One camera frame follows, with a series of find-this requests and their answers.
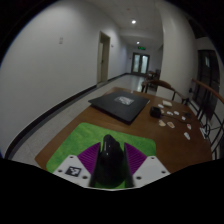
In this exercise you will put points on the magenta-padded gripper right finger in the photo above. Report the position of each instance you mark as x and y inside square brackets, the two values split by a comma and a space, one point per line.
[151, 170]

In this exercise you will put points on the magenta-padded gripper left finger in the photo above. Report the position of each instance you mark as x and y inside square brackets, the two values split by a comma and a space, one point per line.
[71, 168]

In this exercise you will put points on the black vertical computer mouse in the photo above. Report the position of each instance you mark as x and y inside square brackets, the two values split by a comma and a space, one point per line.
[110, 160]

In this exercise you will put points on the green mouse pad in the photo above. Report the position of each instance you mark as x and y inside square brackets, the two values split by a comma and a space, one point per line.
[83, 136]

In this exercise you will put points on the small white card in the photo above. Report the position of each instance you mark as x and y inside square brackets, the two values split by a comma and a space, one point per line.
[187, 135]
[162, 111]
[176, 113]
[169, 113]
[170, 124]
[183, 118]
[189, 126]
[162, 123]
[160, 106]

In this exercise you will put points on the small black box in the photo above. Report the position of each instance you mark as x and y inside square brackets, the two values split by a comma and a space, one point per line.
[155, 112]

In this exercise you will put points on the white notepad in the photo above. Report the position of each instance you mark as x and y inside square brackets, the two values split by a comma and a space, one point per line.
[203, 132]

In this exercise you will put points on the small white box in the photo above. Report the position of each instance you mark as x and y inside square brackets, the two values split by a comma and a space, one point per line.
[167, 103]

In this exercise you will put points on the black closed laptop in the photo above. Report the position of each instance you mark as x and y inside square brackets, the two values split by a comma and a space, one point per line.
[116, 105]

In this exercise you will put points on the wooden armchair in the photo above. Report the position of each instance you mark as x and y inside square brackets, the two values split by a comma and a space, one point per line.
[163, 84]

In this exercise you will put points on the small dark chair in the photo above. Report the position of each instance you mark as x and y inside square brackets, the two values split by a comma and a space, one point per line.
[153, 78]

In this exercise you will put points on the black railing with wooden handrail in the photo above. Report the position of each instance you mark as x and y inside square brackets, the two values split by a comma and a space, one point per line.
[208, 88]

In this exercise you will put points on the large dark framed window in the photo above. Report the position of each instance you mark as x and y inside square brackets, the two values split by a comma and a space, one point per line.
[208, 80]

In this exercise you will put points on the glass double door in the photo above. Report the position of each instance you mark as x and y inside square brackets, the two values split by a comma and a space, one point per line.
[140, 63]

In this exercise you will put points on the open side door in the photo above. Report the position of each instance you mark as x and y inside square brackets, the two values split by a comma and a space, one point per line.
[104, 58]

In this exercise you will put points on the green exit sign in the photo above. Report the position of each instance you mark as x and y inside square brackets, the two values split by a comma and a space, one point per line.
[142, 48]

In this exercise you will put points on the ceiling lights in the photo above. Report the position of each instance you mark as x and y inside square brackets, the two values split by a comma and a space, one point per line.
[133, 21]

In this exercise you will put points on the white wall switch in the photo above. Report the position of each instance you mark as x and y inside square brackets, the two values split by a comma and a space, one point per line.
[61, 40]

